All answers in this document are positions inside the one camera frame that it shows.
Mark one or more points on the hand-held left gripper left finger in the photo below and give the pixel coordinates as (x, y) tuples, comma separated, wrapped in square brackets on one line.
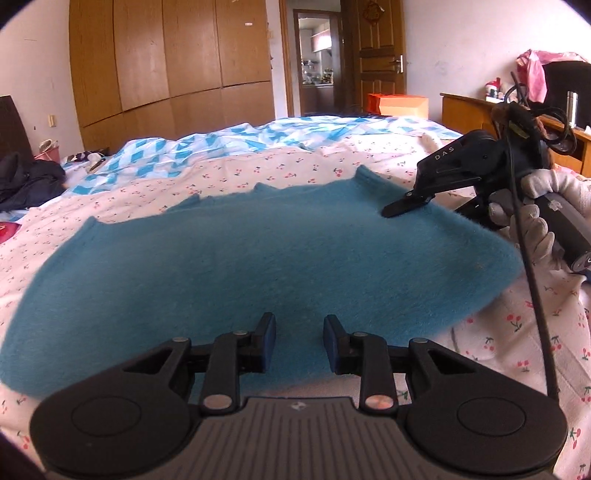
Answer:
[(268, 344)]

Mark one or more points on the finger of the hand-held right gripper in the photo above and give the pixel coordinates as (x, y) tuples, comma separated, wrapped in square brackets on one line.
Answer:
[(404, 206), (478, 210)]

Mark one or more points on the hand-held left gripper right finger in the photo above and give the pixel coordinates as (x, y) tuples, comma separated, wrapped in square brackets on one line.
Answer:
[(331, 345)]

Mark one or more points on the blue knitted flower sweater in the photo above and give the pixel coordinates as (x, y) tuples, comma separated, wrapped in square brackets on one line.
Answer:
[(254, 258)]

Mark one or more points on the person's right hand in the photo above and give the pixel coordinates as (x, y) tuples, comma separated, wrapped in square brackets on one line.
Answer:
[(531, 230)]

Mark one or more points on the wooden desk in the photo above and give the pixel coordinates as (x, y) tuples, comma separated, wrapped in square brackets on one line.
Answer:
[(466, 113)]

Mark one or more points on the red and white figurine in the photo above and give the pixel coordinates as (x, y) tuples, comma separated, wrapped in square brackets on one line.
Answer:
[(493, 88)]

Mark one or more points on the orange box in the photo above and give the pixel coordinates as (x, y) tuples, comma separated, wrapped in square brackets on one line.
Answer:
[(401, 105)]

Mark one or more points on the pink cloth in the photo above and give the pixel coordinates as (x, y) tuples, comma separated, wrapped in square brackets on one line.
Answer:
[(533, 74)]

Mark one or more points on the silver thermos bottle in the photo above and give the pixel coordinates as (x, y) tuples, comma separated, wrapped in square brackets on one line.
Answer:
[(572, 108)]

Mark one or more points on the wooden door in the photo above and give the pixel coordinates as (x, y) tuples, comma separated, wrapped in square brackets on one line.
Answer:
[(376, 60)]

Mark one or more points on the white cherry print bed sheet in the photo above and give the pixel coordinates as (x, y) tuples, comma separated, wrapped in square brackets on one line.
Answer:
[(508, 350)]

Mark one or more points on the blue diamond pattern quilt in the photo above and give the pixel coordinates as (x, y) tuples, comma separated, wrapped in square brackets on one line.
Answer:
[(152, 154)]

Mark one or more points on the small white item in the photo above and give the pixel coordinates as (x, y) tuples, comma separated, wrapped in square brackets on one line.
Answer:
[(96, 164)]

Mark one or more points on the wooden wardrobe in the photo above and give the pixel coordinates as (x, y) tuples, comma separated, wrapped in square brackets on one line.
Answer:
[(161, 60)]

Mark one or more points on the pink cartoon print blanket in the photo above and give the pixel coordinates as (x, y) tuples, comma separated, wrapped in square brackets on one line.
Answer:
[(7, 233)]

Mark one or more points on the dark navy clothing pile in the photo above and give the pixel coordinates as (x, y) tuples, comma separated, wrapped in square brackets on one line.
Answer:
[(27, 182)]

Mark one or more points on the pink basket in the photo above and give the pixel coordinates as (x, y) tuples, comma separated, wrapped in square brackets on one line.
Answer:
[(48, 151)]

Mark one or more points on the dark wooden headboard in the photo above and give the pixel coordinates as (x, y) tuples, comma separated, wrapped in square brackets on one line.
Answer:
[(14, 129)]

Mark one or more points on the wooden door frame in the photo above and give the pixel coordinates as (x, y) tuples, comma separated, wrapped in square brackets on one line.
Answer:
[(287, 60)]

